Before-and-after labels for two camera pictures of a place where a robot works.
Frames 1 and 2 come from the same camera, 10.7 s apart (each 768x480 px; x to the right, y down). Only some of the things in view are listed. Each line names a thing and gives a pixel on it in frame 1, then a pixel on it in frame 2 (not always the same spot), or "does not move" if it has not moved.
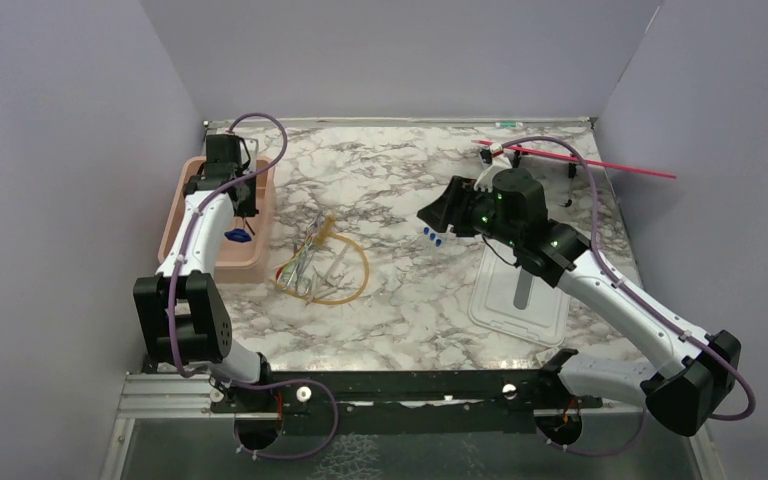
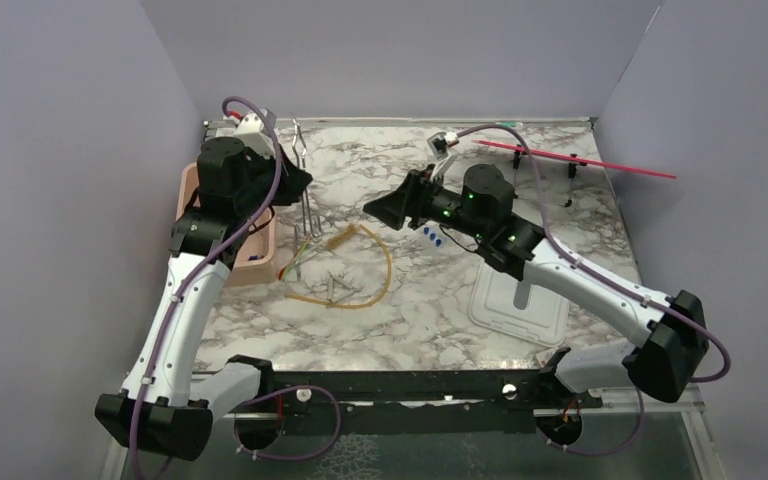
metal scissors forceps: [297, 276] -> [303, 152]
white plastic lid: [510, 300] does not move
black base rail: [401, 403] does not move
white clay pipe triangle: [326, 285] -> [331, 278]
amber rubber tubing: [280, 288] -> [390, 263]
